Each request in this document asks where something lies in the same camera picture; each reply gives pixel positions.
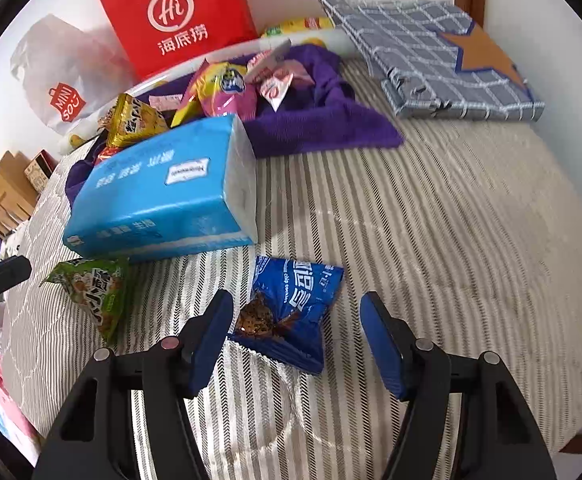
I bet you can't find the blue snack packet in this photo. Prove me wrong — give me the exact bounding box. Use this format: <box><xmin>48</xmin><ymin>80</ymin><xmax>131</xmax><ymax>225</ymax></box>
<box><xmin>229</xmin><ymin>255</ymin><xmax>344</xmax><ymax>375</ymax></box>

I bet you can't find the yellow gold snack packet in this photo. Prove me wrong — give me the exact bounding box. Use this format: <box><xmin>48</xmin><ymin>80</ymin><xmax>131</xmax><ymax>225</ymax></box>
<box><xmin>103</xmin><ymin>93</ymin><xmax>168</xmax><ymax>150</ymax></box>

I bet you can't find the pink peach snack packet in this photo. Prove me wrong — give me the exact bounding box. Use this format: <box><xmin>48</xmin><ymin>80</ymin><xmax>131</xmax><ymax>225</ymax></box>
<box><xmin>280</xmin><ymin>58</ymin><xmax>315</xmax><ymax>89</ymax></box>

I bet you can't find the red white lychee snack packet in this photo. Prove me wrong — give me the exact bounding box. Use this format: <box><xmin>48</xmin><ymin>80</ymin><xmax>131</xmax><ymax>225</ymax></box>
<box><xmin>244</xmin><ymin>39</ymin><xmax>291</xmax><ymax>84</ymax></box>

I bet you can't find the wooden chair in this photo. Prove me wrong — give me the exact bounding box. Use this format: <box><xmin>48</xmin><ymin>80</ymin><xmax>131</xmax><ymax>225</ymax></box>
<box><xmin>0</xmin><ymin>151</ymin><xmax>38</xmax><ymax>240</ymax></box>

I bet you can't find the green snack packet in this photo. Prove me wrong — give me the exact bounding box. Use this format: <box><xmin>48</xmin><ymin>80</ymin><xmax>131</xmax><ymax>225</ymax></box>
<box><xmin>42</xmin><ymin>258</ymin><xmax>129</xmax><ymax>346</ymax></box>

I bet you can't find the patterned small box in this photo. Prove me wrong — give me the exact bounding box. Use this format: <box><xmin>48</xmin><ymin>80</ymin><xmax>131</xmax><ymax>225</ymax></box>
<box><xmin>24</xmin><ymin>150</ymin><xmax>58</xmax><ymax>194</ymax></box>

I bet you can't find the striped bed mattress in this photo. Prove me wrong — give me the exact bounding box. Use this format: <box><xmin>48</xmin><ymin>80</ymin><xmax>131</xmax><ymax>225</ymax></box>
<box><xmin>2</xmin><ymin>58</ymin><xmax>582</xmax><ymax>479</ymax></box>

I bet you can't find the blue tissue pack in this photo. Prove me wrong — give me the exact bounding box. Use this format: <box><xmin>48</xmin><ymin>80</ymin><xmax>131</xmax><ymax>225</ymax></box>
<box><xmin>63</xmin><ymin>115</ymin><xmax>257</xmax><ymax>261</ymax></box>

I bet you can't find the white Miniso plastic bag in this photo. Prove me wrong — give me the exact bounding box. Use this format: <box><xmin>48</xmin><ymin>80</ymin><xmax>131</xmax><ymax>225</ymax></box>
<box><xmin>10</xmin><ymin>14</ymin><xmax>134</xmax><ymax>136</ymax></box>

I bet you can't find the pink cartoon snack packet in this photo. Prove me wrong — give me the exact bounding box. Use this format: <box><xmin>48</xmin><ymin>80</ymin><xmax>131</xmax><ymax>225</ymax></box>
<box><xmin>149</xmin><ymin>93</ymin><xmax>182</xmax><ymax>112</ymax></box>

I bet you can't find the purple towel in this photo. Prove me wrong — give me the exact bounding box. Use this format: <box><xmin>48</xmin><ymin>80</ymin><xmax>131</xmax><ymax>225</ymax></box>
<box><xmin>65</xmin><ymin>43</ymin><xmax>405</xmax><ymax>206</ymax></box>

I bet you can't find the pink yellow snack bag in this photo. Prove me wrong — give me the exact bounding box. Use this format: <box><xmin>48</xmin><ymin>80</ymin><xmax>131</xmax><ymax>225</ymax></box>
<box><xmin>170</xmin><ymin>61</ymin><xmax>257</xmax><ymax>128</ymax></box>

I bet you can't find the small pink white snack packet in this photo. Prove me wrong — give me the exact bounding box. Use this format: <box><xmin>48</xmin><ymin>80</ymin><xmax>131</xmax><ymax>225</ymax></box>
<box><xmin>259</xmin><ymin>70</ymin><xmax>293</xmax><ymax>112</ymax></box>

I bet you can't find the grey checked folded blanket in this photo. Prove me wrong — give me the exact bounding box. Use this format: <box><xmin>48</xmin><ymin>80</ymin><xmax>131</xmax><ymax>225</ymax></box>
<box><xmin>319</xmin><ymin>0</ymin><xmax>546</xmax><ymax>122</ymax></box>

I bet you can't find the yellow chips bag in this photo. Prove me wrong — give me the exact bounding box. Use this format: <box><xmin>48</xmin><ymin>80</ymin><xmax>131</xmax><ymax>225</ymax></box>
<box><xmin>262</xmin><ymin>16</ymin><xmax>334</xmax><ymax>37</ymax></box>

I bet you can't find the red Haidilao paper bag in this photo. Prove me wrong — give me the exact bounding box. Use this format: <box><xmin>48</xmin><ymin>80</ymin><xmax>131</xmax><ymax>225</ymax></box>
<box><xmin>100</xmin><ymin>0</ymin><xmax>257</xmax><ymax>80</ymax></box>

